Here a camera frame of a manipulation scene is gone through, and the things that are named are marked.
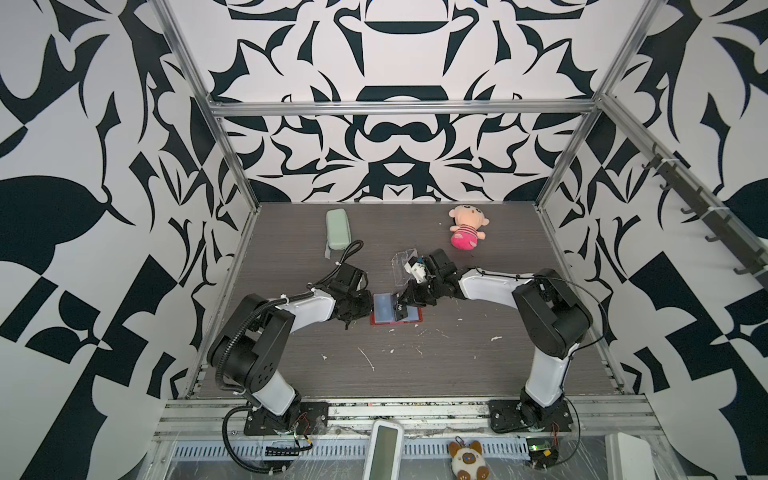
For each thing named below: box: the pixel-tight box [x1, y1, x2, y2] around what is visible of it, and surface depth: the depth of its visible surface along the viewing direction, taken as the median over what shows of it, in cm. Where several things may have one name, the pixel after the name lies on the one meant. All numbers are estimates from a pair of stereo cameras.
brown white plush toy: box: [449, 440, 490, 480], surface depth 68 cm
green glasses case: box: [324, 208, 351, 260], surface depth 111 cm
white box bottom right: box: [605, 432, 656, 480], surface depth 68 cm
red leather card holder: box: [370, 292, 423, 326], surface depth 93 cm
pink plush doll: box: [448, 204, 490, 251], surface depth 108 cm
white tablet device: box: [363, 420, 404, 480], surface depth 68 cm
